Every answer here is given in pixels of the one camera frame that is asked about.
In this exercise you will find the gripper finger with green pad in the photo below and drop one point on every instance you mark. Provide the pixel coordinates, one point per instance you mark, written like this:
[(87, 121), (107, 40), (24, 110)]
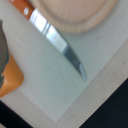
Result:
[(4, 53)]

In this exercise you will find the yellow toy bread loaf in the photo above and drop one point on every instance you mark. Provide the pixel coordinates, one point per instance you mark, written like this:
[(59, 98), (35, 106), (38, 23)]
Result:
[(13, 77)]

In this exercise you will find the beige woven placemat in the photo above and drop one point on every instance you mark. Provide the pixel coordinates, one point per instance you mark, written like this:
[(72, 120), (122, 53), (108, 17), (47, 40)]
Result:
[(53, 94)]

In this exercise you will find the round wooden plate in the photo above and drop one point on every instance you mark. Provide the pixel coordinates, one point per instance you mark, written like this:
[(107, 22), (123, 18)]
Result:
[(74, 16)]

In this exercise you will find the knife with orange handle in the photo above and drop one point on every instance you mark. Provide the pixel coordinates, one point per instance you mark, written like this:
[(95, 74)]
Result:
[(49, 32)]

